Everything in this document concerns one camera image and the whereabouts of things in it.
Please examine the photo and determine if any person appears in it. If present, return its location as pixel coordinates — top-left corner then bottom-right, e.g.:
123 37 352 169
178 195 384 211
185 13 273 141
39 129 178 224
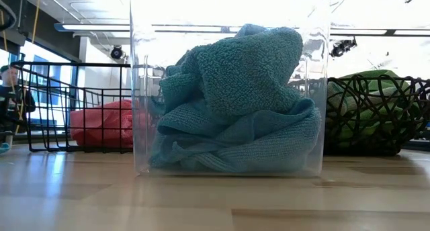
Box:
0 65 36 134

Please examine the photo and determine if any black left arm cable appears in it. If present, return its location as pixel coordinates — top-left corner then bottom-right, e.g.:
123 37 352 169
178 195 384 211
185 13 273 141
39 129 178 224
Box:
0 1 17 32

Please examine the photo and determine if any black hanging ceiling device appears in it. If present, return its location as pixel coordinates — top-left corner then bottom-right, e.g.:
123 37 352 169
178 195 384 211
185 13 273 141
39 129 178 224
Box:
329 38 357 58

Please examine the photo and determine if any dark woven round basket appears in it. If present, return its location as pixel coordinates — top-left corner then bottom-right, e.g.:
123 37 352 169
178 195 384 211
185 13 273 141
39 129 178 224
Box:
323 73 430 157

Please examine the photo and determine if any long ceiling light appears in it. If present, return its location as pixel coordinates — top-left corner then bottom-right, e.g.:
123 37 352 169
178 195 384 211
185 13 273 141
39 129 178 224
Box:
53 22 232 33
331 28 430 36

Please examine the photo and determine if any blue framed window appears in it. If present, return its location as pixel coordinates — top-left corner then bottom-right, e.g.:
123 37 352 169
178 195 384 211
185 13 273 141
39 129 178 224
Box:
6 52 80 128

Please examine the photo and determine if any round black ceiling camera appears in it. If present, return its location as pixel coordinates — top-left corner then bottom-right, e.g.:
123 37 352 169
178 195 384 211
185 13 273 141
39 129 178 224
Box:
110 45 124 60

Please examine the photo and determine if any yellow hanging strap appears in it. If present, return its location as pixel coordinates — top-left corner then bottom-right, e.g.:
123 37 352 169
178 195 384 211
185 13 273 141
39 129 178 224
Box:
0 9 8 52
32 0 42 44

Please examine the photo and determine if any light blue microfiber towel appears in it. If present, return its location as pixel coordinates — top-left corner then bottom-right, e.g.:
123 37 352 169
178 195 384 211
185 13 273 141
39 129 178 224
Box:
149 96 323 174
159 64 202 107

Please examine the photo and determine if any clear plastic bin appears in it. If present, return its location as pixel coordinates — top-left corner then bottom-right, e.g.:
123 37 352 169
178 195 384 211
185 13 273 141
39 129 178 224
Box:
129 0 332 177

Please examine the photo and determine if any pink microfiber towel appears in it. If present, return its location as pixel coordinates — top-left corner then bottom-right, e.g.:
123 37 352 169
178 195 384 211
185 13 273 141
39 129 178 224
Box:
69 99 155 149

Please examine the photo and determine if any black wire basket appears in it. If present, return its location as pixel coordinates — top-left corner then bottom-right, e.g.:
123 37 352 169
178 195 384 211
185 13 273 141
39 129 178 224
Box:
9 60 134 154

